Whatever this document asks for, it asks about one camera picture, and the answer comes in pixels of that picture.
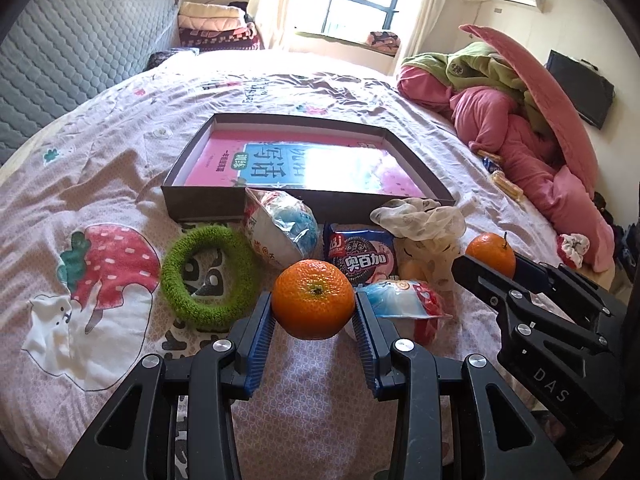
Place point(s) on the white left curtain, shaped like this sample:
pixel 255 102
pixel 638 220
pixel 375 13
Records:
pixel 274 20

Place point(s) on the white curtain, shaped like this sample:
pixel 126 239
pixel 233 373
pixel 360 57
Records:
pixel 415 21
pixel 274 20

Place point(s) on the folded blankets stack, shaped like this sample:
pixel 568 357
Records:
pixel 212 27

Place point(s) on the black television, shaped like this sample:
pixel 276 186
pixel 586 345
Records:
pixel 591 94

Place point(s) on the pink floral bed sheet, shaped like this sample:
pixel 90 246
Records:
pixel 101 166

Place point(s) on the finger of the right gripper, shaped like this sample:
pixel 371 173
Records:
pixel 586 303
pixel 495 299

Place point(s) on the small bundle on windowsill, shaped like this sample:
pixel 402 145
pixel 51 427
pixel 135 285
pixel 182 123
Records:
pixel 384 41

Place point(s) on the pink blue workbook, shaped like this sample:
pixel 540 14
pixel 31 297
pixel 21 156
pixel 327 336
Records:
pixel 264 159

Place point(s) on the red white scrunchie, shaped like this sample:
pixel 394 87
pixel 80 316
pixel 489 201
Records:
pixel 572 248

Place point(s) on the pink crumpled duvet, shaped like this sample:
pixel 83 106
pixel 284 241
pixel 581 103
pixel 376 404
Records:
pixel 487 119

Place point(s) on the white right curtain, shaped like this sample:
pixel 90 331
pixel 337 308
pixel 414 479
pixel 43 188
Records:
pixel 415 21

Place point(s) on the blue wrapped candy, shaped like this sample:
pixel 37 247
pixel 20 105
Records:
pixel 490 165

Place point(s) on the dark shallow cardboard box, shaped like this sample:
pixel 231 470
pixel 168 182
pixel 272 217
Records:
pixel 196 203

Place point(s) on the grey quilted headboard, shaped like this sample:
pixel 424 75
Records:
pixel 61 53

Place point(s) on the orange tangerine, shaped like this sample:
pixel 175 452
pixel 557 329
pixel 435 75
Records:
pixel 494 251
pixel 312 300

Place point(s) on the red blue packaged bowl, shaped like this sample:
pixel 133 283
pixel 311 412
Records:
pixel 416 310

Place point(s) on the yellow wrapped snack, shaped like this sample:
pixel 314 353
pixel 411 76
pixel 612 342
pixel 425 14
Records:
pixel 506 186

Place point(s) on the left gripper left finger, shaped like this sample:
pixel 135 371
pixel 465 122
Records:
pixel 134 435

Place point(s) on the pink pillow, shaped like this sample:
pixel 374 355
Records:
pixel 551 100

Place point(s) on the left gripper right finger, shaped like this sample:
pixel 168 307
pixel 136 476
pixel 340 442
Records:
pixel 455 419

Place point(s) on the green blanket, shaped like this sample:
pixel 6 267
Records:
pixel 475 70

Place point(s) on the brown bun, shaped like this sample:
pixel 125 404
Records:
pixel 413 270

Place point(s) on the blue cookie snack packet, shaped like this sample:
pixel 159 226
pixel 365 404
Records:
pixel 364 256

